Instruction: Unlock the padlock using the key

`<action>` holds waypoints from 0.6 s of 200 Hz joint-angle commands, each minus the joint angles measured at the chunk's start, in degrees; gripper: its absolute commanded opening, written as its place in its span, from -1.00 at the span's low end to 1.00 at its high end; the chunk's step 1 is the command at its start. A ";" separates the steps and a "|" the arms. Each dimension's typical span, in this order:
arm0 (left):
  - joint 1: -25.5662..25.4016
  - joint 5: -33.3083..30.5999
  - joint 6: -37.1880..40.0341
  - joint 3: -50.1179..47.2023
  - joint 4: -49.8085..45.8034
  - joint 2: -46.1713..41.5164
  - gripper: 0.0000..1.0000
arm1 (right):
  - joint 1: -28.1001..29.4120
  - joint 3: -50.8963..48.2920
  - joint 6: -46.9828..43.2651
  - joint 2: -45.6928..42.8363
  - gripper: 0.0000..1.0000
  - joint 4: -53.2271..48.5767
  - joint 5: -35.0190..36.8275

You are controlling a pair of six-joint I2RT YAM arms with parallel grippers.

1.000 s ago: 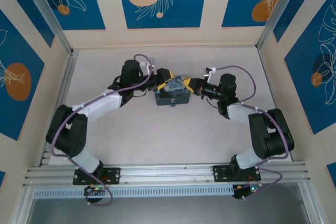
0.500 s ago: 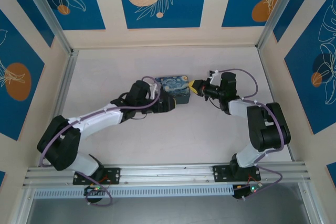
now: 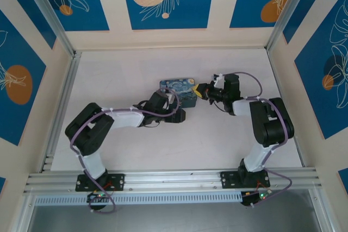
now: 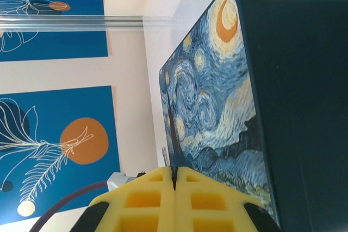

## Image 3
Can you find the starry night tin box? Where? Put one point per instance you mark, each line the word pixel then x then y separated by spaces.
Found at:
pixel 185 90

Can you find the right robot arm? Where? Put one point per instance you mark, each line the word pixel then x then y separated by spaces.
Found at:
pixel 272 123

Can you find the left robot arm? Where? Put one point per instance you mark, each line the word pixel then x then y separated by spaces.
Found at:
pixel 89 131

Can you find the blue panel with beige circle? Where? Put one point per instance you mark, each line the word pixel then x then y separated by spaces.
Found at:
pixel 190 12

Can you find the grey metal sheet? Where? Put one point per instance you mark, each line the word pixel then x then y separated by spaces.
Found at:
pixel 174 218

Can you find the blue panel with orange circle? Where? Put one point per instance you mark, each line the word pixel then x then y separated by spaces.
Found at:
pixel 13 118

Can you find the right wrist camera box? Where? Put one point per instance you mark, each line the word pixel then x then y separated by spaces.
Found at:
pixel 219 79

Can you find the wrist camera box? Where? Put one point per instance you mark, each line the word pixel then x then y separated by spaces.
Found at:
pixel 219 79
pixel 170 99

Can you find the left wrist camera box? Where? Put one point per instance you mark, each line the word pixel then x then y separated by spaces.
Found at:
pixel 170 99

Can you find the long aluminium mounting rail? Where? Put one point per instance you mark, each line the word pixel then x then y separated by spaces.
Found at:
pixel 174 179

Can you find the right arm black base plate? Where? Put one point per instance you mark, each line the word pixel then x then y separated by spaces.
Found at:
pixel 228 179

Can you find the blue floral wall panel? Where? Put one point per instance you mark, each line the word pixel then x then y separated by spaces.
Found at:
pixel 89 12
pixel 320 93
pixel 244 3
pixel 300 12
pixel 32 14

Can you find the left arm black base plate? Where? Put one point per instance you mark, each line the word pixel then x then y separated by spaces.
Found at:
pixel 117 180

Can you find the aluminium side rail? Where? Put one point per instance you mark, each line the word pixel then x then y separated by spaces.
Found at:
pixel 66 90

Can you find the aluminium frame post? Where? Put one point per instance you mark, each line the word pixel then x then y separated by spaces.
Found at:
pixel 46 6
pixel 288 6

